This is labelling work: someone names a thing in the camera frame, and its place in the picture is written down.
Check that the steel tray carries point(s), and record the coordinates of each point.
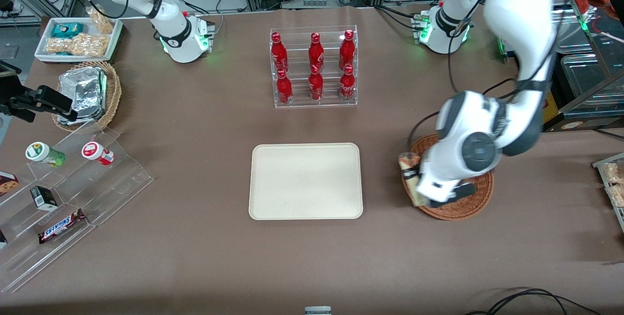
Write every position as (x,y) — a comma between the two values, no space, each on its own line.
(575,32)

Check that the round brown wicker basket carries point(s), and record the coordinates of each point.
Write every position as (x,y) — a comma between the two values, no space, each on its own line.
(480,193)

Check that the small grey box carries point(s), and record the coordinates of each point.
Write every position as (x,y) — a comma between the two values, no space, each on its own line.
(318,310)

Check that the white tray with pastries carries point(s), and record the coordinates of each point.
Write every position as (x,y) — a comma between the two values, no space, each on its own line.
(609,160)

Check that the triangular sandwich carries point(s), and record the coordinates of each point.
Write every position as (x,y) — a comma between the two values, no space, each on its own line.
(409,163)

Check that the cream rectangular serving tray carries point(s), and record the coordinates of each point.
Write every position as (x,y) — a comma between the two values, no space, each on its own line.
(306,181)

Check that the light wicker basket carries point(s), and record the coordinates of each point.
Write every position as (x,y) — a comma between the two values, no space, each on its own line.
(113,90)

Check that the green lid snack cup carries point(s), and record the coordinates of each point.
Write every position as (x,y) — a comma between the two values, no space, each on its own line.
(39,151)

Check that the silver device with green light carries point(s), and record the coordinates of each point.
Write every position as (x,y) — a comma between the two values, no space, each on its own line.
(501,49)

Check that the clear acrylic bottle rack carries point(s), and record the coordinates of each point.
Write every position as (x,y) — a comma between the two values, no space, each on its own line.
(336,103)

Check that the small black carton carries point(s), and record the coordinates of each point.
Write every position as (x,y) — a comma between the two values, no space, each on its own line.
(45,199)

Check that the red cola bottle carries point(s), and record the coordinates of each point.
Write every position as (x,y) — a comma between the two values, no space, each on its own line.
(279,54)
(284,89)
(347,51)
(347,85)
(316,51)
(316,86)

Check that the Snickers chocolate bar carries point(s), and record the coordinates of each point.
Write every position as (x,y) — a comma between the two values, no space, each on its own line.
(61,226)

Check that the wrapped pastry bag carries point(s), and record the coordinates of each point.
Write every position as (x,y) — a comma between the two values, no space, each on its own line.
(618,195)
(615,172)

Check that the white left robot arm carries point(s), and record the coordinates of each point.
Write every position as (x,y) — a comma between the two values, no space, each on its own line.
(516,37)

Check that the brown cookie box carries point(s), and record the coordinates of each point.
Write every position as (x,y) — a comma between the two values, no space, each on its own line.
(7,183)

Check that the small peanut snack bag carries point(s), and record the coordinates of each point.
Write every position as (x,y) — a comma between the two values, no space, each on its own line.
(101,21)

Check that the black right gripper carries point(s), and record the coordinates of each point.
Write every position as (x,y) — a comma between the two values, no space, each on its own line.
(20,102)

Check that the teal snack packet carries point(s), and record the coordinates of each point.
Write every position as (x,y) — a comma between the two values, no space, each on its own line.
(67,29)

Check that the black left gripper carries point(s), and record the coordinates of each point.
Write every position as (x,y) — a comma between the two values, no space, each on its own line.
(409,177)

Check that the red lid snack cup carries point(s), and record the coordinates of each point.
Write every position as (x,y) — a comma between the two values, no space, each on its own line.
(93,150)

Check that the white snack tray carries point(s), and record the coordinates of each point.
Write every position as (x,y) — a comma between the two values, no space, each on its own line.
(44,51)

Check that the clear acrylic stepped stand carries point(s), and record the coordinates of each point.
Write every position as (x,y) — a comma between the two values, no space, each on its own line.
(122,183)

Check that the large peanut snack bag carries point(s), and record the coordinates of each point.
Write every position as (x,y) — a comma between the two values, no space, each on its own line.
(80,44)

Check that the black equipment rack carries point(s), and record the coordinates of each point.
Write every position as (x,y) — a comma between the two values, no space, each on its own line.
(580,122)

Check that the silver foil container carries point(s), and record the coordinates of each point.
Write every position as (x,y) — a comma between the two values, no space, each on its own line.
(90,116)
(85,88)

